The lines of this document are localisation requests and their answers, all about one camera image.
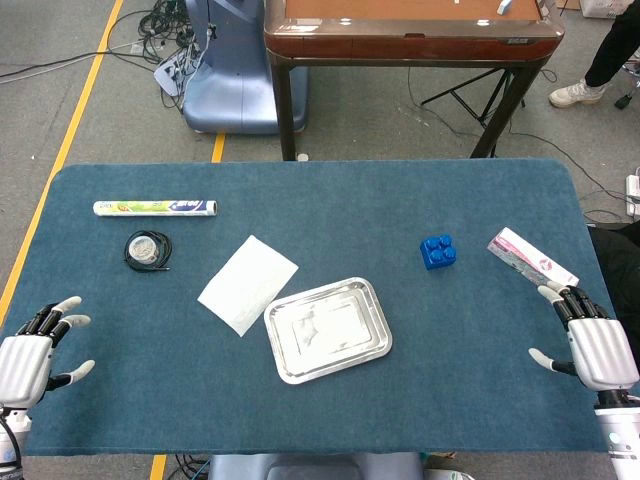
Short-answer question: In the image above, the white paper sheet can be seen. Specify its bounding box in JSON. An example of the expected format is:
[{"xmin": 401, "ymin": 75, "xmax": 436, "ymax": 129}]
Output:
[{"xmin": 196, "ymin": 234, "xmax": 300, "ymax": 338}]

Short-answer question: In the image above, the black folding stand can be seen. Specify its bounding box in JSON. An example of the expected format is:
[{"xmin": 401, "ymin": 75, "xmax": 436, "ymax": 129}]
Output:
[{"xmin": 420, "ymin": 67, "xmax": 527, "ymax": 129}]

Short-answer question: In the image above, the grey blue robot body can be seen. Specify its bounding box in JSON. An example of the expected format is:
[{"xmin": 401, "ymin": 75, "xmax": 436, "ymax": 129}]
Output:
[{"xmin": 207, "ymin": 452, "xmax": 426, "ymax": 480}]

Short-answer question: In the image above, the brown wooden table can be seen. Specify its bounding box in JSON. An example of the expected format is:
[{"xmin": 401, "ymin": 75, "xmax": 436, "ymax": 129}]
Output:
[{"xmin": 263, "ymin": 0, "xmax": 560, "ymax": 161}]

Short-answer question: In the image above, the black cable coil with tin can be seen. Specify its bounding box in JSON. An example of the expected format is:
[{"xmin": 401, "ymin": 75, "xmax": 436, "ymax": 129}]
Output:
[{"xmin": 123, "ymin": 229, "xmax": 174, "ymax": 274}]

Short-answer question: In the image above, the cling film roll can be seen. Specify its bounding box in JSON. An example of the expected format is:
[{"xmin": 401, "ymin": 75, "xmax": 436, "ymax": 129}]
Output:
[{"xmin": 92, "ymin": 199, "xmax": 219, "ymax": 218}]

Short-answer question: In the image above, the white pink toothpaste box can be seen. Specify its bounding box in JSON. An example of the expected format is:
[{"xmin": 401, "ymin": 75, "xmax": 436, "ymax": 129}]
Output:
[{"xmin": 486, "ymin": 227, "xmax": 580, "ymax": 289}]

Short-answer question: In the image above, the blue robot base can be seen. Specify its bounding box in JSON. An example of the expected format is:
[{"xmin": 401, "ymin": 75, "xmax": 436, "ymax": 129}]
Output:
[{"xmin": 182, "ymin": 0, "xmax": 310, "ymax": 135}]

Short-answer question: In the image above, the thin black floor cable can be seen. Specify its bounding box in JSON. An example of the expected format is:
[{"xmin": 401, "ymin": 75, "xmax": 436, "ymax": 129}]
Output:
[{"xmin": 407, "ymin": 67, "xmax": 629, "ymax": 201}]

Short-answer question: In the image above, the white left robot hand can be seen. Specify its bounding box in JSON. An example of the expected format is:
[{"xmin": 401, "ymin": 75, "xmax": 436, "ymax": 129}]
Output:
[{"xmin": 0, "ymin": 295, "xmax": 96, "ymax": 409}]

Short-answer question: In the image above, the teal felt table cover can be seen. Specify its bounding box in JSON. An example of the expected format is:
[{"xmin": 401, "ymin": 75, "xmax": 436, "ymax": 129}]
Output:
[{"xmin": 0, "ymin": 158, "xmax": 619, "ymax": 456}]

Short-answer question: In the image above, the white power strip with plugs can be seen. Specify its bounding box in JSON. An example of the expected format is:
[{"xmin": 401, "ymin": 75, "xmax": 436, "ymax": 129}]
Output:
[{"xmin": 153, "ymin": 49, "xmax": 201, "ymax": 99}]

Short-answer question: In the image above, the long grey floor cable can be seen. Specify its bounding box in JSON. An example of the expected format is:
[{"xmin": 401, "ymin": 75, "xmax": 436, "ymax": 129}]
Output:
[{"xmin": 0, "ymin": 39, "xmax": 151, "ymax": 81}]

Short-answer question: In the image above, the cardboard box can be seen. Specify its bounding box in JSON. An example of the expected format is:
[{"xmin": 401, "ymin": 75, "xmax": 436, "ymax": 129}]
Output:
[{"xmin": 579, "ymin": 0, "xmax": 624, "ymax": 20}]

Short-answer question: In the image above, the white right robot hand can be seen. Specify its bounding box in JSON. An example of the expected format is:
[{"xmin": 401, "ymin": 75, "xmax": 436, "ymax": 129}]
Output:
[{"xmin": 528, "ymin": 284, "xmax": 640, "ymax": 406}]

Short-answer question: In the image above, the person leg with white shoe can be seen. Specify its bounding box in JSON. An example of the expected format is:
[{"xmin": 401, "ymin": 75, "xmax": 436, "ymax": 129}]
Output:
[{"xmin": 548, "ymin": 0, "xmax": 640, "ymax": 109}]

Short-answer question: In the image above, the silver metal tray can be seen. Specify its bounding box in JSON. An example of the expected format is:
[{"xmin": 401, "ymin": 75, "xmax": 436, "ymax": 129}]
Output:
[{"xmin": 263, "ymin": 276, "xmax": 394, "ymax": 386}]

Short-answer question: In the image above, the blue building block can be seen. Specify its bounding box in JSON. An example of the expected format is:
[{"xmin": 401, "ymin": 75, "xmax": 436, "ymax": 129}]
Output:
[{"xmin": 419, "ymin": 233, "xmax": 460, "ymax": 272}]

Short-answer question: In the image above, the tangled black cable bundle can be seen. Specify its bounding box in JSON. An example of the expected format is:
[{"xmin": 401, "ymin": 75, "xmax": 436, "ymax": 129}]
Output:
[{"xmin": 134, "ymin": 0, "xmax": 211, "ymax": 111}]

